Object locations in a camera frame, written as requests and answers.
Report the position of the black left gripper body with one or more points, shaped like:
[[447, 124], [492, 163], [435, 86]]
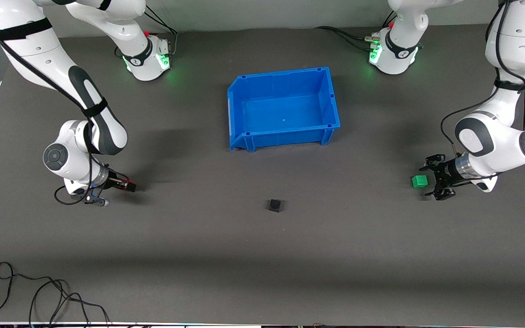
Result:
[[446, 175]]

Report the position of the small red cube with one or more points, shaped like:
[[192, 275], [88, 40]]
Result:
[[131, 186]]

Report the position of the small green cube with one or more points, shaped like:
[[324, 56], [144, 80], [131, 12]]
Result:
[[419, 181]]

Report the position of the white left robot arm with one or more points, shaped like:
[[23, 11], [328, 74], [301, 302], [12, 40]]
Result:
[[513, 45]]

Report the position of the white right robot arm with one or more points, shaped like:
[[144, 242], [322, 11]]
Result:
[[30, 50]]

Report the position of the small black cube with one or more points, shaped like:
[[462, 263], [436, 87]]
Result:
[[275, 205]]

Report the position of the dark grey table mat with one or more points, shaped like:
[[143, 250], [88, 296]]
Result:
[[198, 237]]

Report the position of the blue plastic storage bin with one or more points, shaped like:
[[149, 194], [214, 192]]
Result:
[[285, 114]]

